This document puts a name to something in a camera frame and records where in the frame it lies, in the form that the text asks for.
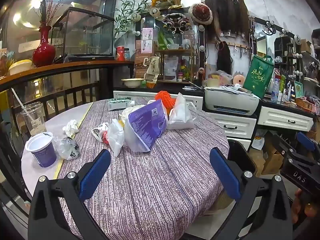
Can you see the small glass jar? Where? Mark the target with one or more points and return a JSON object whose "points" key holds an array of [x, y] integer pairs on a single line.
{"points": [[127, 54]]}

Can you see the crumpled clear black-print wrapper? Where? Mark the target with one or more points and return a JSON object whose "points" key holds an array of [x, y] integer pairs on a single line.
{"points": [[67, 148]]}

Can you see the white and red wrapper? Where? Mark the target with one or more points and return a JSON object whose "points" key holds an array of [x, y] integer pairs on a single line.
{"points": [[100, 132]]}

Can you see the red vase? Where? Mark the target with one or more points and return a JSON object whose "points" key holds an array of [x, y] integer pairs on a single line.
{"points": [[43, 52]]}

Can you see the white cabinet panel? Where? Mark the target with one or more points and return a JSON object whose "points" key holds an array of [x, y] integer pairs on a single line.
{"points": [[140, 94]]}

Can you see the white printer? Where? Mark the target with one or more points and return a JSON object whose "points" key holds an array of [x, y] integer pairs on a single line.
{"points": [[230, 100]]}

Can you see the purple packaging bag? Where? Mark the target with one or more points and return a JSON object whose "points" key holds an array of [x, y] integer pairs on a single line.
{"points": [[145, 127]]}

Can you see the purple yogurt cup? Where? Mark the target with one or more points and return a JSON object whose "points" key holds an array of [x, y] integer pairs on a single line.
{"points": [[42, 151]]}

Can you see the person's right hand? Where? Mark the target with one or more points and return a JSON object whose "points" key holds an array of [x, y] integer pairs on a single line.
{"points": [[298, 205]]}

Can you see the large white plastic bag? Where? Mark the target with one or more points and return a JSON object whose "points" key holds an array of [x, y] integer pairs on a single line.
{"points": [[180, 115]]}

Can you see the yellow bowl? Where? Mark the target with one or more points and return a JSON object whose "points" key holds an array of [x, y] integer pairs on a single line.
{"points": [[20, 66]]}

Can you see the red can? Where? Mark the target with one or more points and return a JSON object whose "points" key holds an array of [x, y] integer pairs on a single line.
{"points": [[120, 53]]}

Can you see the black wig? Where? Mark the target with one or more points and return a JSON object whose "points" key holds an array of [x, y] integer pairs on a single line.
{"points": [[223, 58]]}

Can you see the printed paper bag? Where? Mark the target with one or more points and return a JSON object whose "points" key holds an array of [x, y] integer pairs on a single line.
{"points": [[152, 68]]}

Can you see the green leafy plant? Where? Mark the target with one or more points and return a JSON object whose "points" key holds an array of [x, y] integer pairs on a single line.
{"points": [[125, 12]]}

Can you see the green picture frame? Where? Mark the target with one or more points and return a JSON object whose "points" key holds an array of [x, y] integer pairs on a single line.
{"points": [[298, 89]]}

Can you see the green tissue box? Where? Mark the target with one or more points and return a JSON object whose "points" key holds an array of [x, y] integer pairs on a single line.
{"points": [[118, 103]]}

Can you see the clear water bottle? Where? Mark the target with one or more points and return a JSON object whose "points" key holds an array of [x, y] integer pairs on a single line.
{"points": [[275, 91]]}

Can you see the beige bowl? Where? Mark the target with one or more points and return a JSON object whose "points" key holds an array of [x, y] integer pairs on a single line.
{"points": [[132, 82]]}

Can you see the white straw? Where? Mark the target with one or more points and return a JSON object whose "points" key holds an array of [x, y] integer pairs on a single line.
{"points": [[20, 102]]}

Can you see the glass terrarium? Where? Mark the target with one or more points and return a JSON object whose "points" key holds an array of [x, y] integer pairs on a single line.
{"points": [[82, 35]]}

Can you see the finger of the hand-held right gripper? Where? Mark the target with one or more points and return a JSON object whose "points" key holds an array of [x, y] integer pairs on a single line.
{"points": [[282, 145], [306, 141]]}

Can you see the row of brown hairpieces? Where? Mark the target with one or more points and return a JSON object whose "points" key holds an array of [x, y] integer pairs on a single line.
{"points": [[227, 15]]}

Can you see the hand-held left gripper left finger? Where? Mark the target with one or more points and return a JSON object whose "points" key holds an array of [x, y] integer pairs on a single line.
{"points": [[96, 172]]}

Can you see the brown printed box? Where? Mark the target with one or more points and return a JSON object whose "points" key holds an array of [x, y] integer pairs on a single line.
{"points": [[140, 66]]}

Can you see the cardboard box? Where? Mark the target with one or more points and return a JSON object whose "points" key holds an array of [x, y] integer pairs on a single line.
{"points": [[273, 158]]}

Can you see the small white plastic bag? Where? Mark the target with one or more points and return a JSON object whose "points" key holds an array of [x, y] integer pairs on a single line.
{"points": [[115, 137]]}

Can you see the dried branches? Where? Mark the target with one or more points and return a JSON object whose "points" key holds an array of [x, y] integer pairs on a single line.
{"points": [[50, 12]]}

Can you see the pink roll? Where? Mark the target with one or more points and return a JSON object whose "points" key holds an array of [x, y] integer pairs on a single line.
{"points": [[238, 80]]}

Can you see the white drawer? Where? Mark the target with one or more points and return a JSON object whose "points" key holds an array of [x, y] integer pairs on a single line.
{"points": [[232, 126], [285, 118]]}

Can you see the clear plastic cup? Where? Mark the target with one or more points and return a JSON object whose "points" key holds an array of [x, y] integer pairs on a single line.
{"points": [[33, 120]]}

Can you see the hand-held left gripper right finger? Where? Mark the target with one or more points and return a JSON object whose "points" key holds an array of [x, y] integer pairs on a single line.
{"points": [[225, 172]]}

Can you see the round red hat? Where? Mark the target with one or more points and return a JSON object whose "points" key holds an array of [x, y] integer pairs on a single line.
{"points": [[200, 13]]}

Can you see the wooden railing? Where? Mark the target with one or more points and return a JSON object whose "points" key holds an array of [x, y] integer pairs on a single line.
{"points": [[62, 68]]}

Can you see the purple striped tablecloth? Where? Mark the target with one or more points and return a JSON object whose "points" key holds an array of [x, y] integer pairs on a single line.
{"points": [[155, 185]]}

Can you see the green tote bag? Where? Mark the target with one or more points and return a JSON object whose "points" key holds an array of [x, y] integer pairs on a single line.
{"points": [[257, 77]]}

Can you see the lion mask decoration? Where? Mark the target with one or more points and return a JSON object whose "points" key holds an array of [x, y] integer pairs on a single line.
{"points": [[176, 22]]}

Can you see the orange foam net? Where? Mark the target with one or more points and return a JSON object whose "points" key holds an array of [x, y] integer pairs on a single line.
{"points": [[165, 98]]}

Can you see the wooden shelf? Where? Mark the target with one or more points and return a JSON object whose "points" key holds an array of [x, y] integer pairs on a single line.
{"points": [[175, 52]]}

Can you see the crumpled white tissue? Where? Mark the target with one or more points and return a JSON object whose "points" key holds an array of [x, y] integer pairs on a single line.
{"points": [[70, 128]]}

